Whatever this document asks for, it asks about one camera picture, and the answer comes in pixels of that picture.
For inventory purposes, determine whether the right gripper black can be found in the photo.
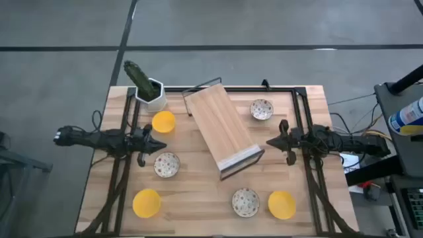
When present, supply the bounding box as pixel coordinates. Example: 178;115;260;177
266;119;302;167

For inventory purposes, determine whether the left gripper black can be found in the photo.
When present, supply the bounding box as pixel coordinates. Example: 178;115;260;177
131;124;167;168

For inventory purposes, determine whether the floral ceramic mini bowl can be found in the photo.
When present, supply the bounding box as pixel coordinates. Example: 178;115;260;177
153;151;181;179
231;187;261;218
249;99;275;121

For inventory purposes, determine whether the yellow plastic mini bowl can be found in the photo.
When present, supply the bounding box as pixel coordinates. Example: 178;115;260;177
151;110;176;134
267;190;297;221
132;188;163;219

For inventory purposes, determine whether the white hexagonal plant pot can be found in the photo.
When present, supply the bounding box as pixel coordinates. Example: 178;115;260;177
135;77;167;113

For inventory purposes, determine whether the green cactus plant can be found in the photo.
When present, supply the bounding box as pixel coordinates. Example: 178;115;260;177
123;60;160;100

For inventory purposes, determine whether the white paper sheet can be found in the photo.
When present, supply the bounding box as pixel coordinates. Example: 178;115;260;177
339;152;361;175

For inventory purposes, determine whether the black crossbar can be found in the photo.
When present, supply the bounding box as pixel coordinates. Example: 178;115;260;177
344;155;404;187

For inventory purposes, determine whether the grey equipment cart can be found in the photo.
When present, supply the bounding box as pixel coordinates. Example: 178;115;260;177
373;81;423;179

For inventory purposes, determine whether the blue white wipes canister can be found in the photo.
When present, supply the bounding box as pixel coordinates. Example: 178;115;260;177
387;96;423;137

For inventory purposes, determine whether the grey metal stand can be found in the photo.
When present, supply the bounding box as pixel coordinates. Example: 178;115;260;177
0;131;54;238

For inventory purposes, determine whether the black pole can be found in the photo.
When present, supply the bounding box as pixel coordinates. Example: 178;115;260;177
387;63;423;96

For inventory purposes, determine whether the grey box with green grid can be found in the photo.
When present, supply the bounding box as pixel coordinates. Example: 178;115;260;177
389;174;423;238

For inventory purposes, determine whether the black metal rig frame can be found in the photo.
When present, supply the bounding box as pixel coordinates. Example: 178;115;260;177
75;85;364;238

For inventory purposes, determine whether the wooden shelf with black frame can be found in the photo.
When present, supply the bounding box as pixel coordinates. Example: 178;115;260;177
182;77;266;181

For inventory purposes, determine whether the black cable loop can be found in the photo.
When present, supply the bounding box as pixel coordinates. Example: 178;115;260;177
91;109;104;134

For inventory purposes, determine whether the thin black cable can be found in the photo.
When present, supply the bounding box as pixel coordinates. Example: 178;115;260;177
327;93;377;107

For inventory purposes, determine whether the yellow cable bundle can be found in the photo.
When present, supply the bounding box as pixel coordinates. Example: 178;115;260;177
362;130;385;139

